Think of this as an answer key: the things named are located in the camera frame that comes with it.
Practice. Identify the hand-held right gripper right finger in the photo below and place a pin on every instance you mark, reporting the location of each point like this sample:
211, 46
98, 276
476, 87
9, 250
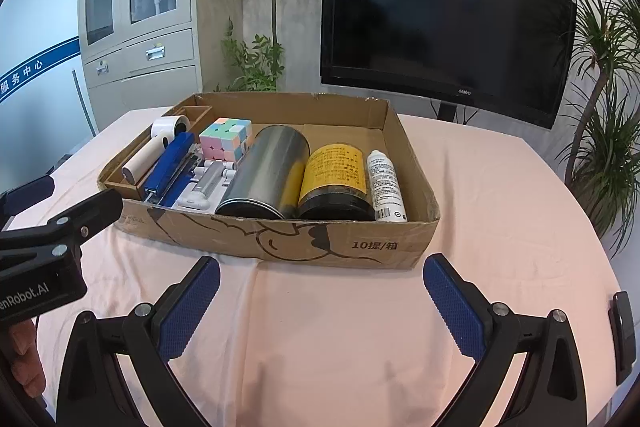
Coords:
452, 307

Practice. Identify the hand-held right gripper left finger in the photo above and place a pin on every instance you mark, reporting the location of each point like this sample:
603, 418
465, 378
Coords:
187, 307

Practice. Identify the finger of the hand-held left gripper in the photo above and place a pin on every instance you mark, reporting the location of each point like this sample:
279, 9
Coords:
85, 219
30, 194

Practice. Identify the white lint roller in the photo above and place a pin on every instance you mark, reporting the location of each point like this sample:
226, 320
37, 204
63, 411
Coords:
145, 164

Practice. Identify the blue stapler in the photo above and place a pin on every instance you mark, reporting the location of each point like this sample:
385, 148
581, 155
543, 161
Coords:
167, 167

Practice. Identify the white grey plastic gadget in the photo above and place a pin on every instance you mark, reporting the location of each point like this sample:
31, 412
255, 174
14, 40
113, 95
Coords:
200, 194

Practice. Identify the white spray bottle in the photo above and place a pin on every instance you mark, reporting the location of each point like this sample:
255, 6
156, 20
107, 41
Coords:
385, 187

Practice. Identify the brown cardboard box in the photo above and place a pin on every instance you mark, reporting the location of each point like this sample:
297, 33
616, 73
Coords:
325, 247

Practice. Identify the pastel puzzle cube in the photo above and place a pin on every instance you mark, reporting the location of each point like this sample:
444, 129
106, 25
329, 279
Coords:
225, 139

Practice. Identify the yellow label jar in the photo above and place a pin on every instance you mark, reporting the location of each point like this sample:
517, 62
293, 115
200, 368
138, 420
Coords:
332, 172

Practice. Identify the person's left hand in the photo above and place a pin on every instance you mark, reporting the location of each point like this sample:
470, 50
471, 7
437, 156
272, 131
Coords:
25, 357

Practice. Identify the frosted glass door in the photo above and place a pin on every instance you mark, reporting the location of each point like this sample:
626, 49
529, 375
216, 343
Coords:
35, 107

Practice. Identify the silver metal tin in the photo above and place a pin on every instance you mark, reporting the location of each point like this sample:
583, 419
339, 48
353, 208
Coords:
265, 167

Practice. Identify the black rectangular device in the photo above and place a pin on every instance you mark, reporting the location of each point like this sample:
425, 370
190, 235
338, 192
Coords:
622, 337

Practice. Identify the grey glass door cabinet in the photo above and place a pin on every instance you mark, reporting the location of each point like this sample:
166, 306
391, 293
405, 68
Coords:
160, 52

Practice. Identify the spiky palm plant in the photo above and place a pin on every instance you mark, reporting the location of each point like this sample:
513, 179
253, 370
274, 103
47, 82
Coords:
600, 147

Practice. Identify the leafy green plant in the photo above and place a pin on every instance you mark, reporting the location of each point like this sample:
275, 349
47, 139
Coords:
255, 62

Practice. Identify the black flat screen monitor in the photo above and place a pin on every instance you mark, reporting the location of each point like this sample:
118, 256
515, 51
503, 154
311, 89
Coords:
440, 7

